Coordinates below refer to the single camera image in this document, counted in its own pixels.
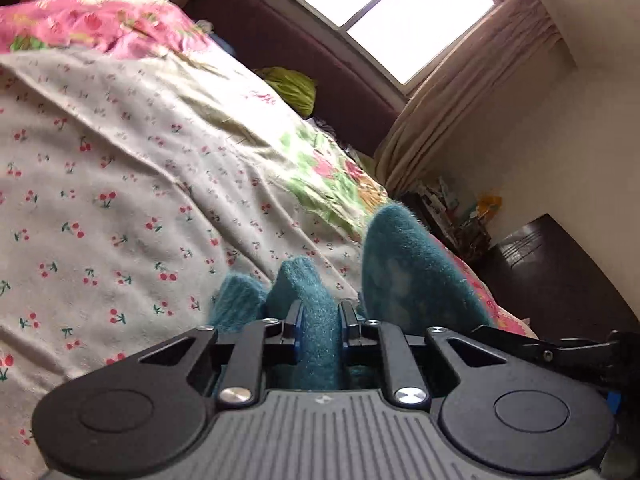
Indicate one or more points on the cherry print bed sheet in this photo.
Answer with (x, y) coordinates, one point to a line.
(125, 160)

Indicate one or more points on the yellow flower toy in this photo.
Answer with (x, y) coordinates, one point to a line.
(489, 206)

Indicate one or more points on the beige curtain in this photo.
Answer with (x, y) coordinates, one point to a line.
(450, 110)

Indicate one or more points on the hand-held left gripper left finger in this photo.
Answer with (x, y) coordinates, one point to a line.
(298, 331)

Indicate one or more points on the green cloth bundle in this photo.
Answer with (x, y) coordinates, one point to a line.
(292, 90)

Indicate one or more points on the pink floral quilt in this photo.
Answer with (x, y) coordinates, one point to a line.
(100, 25)

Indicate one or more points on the teal fuzzy sweater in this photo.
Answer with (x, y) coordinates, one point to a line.
(400, 270)

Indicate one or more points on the dark glossy cabinet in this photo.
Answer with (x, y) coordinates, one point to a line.
(550, 280)

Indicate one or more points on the cluttered items pile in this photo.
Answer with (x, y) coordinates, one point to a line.
(445, 215)

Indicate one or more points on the purple bed headboard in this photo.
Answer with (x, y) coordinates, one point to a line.
(300, 45)

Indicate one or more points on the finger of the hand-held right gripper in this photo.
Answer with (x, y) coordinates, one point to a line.
(540, 347)

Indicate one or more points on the window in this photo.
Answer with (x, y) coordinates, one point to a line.
(400, 15)

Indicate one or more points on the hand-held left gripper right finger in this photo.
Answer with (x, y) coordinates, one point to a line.
(345, 331)

